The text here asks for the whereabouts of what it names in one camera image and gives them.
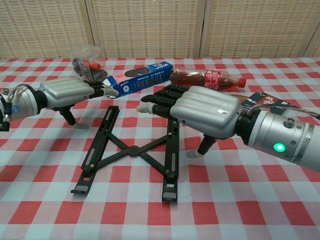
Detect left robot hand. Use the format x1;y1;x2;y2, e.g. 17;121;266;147
37;76;120;130

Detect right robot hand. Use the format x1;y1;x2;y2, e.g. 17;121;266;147
136;84;244;160

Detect black folding laptop stand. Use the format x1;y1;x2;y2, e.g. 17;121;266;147
70;105;181;204

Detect red white checkered tablecloth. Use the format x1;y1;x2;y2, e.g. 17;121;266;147
0;56;320;240

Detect clear plastic snack package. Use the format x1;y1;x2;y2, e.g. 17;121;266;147
69;46;109;82

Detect cola bottle red label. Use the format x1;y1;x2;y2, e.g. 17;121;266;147
169;67;248;90

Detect round woven brown coaster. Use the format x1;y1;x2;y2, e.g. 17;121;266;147
228;93;252;104

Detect dark printed card box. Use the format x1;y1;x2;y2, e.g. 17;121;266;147
241;91;288;113

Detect blue cookie box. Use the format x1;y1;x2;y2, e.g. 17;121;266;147
102;62;174;100

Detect bamboo folding screen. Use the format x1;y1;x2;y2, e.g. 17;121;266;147
0;0;320;60

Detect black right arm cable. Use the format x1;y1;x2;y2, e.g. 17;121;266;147
277;104;320;120

